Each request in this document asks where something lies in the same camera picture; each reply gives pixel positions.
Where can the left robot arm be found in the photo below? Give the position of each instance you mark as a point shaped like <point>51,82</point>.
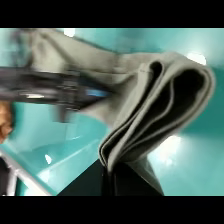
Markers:
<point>23,85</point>

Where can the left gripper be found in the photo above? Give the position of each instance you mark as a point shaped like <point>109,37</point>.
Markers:
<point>76,90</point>

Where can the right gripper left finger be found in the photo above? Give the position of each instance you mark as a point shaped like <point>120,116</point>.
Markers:
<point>88,181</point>

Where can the orange garment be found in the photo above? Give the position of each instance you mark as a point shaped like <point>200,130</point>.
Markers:
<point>5,121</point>

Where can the silver frame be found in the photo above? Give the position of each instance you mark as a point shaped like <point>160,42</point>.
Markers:
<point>23,176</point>

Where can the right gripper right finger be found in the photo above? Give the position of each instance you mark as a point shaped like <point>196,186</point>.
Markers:
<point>130,181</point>

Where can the brown shirt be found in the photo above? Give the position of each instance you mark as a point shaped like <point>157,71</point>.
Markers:
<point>156,100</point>

